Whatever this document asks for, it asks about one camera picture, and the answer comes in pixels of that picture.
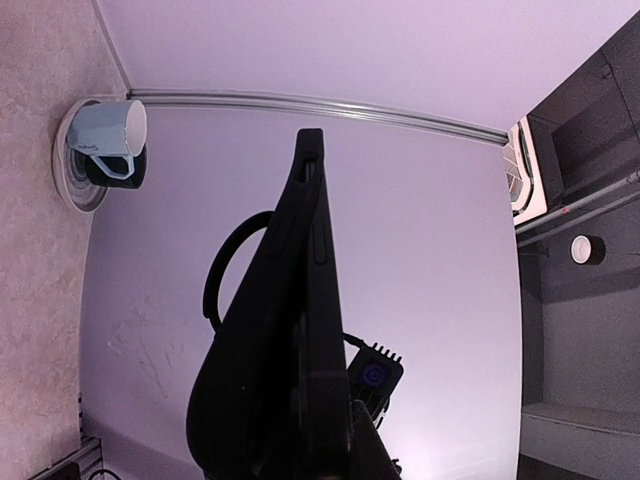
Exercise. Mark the white ceiling air vent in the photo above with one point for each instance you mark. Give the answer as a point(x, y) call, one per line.
point(523, 173)

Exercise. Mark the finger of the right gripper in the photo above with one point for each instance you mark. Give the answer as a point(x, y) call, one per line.
point(369, 458)

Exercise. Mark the white coaster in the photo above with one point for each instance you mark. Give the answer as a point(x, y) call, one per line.
point(69, 167)

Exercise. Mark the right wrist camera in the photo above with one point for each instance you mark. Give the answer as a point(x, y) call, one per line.
point(374, 373)

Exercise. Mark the right aluminium frame post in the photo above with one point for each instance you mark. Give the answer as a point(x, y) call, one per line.
point(315, 106)

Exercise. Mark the black case of phone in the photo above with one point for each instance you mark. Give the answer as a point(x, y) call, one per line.
point(243, 387)

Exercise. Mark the light blue mug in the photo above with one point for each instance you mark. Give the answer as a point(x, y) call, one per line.
point(111, 134)

